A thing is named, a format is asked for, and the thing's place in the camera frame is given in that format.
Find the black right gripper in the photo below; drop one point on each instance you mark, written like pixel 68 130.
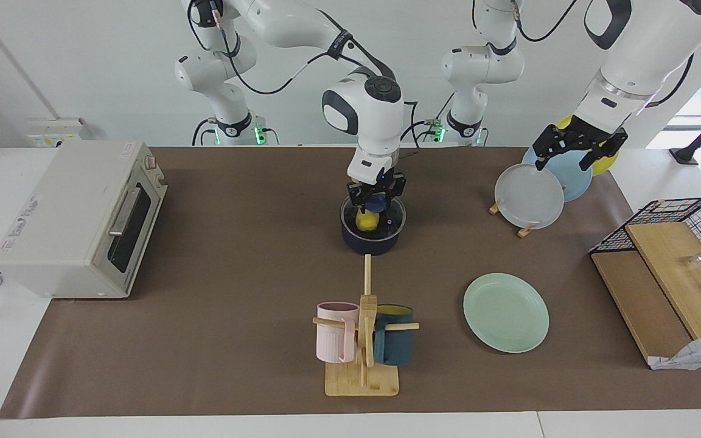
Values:
pixel 378 184

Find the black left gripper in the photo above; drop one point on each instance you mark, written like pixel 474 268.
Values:
pixel 582 137

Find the glass lid with blue knob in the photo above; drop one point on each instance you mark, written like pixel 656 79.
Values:
pixel 376 203

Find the yellow potato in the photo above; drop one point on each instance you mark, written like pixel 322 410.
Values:
pixel 367 221

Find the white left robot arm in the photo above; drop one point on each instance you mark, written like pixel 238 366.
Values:
pixel 648 48

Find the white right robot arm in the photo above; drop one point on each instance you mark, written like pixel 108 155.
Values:
pixel 369 109

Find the light blue plate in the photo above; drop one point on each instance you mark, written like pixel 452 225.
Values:
pixel 575 182

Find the yellow plate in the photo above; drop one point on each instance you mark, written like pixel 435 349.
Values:
pixel 607 163

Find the grey plate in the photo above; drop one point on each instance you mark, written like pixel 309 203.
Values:
pixel 527 198

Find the wooden plate rack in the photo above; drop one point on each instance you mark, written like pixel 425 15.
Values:
pixel 525 232

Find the light green plate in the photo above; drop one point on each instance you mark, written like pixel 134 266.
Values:
pixel 505 313

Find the pink ribbed mug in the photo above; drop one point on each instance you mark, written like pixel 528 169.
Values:
pixel 335 340

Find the dark teal mug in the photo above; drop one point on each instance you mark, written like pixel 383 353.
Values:
pixel 394 347

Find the dark wooden board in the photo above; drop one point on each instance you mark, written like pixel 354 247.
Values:
pixel 636 292

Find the brown table mat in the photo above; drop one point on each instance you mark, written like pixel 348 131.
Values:
pixel 235 255

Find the light wooden cutting board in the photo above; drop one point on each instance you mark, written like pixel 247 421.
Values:
pixel 673 267

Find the wooden mug tree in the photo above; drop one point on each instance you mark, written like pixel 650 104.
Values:
pixel 362 380

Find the beige toaster oven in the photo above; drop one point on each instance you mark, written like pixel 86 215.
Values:
pixel 58 225

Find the white power strip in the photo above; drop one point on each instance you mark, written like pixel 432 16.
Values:
pixel 55 131

